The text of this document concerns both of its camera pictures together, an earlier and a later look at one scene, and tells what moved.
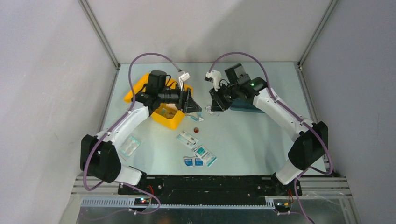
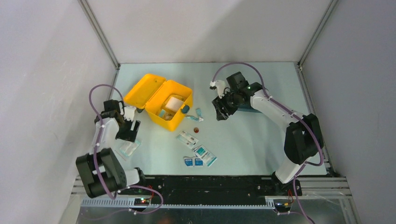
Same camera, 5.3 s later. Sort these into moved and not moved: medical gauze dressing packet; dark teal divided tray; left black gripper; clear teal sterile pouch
Moved: left black gripper
Not moved: medical gauze dressing packet; dark teal divided tray; clear teal sterile pouch
